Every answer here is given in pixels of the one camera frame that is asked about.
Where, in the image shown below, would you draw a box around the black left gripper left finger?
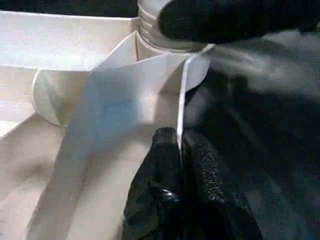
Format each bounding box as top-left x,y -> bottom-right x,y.
121,126 -> 185,240

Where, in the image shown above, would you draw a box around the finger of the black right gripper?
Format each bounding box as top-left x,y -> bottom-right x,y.
158,0 -> 320,45

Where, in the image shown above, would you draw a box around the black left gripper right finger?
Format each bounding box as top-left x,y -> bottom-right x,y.
180,129 -> 264,240

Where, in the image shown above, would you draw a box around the white plastic table leg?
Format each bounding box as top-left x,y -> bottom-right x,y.
136,0 -> 209,55

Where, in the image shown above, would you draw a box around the white plastic table top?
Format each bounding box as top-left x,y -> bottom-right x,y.
0,9 -> 216,240

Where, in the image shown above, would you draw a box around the black work mat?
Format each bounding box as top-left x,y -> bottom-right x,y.
0,0 -> 320,240

